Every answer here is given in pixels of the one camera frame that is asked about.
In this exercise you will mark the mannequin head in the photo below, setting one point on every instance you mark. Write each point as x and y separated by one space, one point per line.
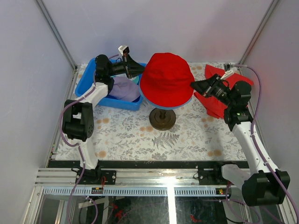
161 119

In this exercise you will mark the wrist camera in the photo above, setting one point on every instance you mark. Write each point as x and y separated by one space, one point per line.
229 69
123 50

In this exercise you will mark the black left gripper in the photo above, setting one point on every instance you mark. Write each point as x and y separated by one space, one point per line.
133 67

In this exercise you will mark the red cloth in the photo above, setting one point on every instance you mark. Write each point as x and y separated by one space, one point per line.
214 107

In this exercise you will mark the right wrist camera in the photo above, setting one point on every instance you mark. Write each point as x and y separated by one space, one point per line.
229 69

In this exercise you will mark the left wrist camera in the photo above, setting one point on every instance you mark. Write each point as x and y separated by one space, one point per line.
123 50

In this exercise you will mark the aluminium rail frame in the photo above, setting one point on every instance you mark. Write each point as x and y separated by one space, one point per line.
144 192

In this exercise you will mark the lavender hat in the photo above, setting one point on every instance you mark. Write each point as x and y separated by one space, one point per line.
124 89

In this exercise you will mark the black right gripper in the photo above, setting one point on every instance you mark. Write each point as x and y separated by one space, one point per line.
206 88

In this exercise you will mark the teal and white hat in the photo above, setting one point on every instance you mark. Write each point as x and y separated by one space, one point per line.
134 79

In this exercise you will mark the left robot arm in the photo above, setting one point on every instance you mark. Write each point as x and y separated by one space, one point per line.
107 82

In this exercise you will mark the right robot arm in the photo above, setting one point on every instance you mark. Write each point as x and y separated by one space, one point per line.
265 183

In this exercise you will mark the red bucket hat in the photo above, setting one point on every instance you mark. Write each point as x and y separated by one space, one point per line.
166 80

